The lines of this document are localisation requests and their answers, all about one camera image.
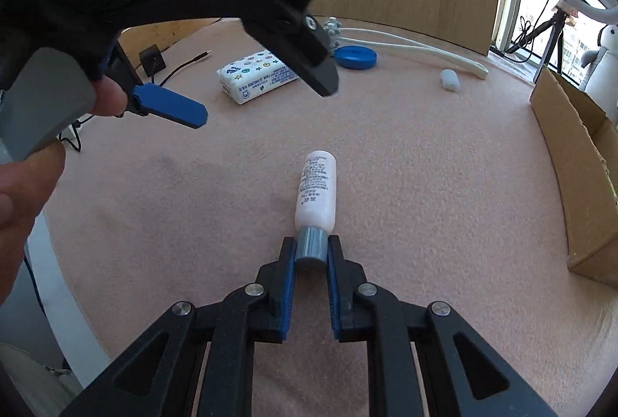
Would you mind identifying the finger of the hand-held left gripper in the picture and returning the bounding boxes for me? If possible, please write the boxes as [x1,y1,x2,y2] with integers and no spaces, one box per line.
[241,4,341,98]
[104,40,209,129]

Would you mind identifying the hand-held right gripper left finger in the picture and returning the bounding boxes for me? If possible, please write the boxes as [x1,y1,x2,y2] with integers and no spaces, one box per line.
[72,236,297,417]

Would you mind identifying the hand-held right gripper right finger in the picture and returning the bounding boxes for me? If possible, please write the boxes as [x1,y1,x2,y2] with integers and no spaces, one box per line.
[326,234,561,417]

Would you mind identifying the white massage stick grey balls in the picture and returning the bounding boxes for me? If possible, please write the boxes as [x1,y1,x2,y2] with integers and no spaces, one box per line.
[323,16,489,81]

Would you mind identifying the white patterned tissue pack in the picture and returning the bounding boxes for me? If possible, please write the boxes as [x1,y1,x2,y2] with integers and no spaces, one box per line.
[216,50,300,106]

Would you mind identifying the blue round case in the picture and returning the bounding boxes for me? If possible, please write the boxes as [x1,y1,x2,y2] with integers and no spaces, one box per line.
[333,45,378,71]

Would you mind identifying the white bottle grey cap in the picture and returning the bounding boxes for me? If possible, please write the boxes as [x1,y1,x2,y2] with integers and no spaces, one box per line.
[294,150,339,270]

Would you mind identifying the cardboard box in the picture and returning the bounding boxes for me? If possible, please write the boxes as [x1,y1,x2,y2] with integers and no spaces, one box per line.
[528,65,618,287]

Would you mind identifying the person's left hand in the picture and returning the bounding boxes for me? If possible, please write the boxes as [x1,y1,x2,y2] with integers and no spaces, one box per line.
[0,76,129,304]

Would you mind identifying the black power adapter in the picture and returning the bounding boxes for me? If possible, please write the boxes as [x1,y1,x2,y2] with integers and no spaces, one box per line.
[138,43,167,76]

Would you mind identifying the low wooden board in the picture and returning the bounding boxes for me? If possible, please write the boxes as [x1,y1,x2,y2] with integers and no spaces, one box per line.
[118,17,216,72]

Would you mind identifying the black tripod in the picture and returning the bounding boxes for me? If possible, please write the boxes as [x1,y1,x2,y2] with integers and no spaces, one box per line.
[502,6,580,84]

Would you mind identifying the small penguin plush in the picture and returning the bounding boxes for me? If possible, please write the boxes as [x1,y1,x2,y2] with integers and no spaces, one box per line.
[579,23,618,109]

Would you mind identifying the black cable with plug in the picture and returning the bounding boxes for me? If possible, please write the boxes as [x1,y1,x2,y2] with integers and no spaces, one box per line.
[157,51,213,87]

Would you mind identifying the black adapter cable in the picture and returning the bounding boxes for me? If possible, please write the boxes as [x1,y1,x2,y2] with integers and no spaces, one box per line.
[57,115,97,154]

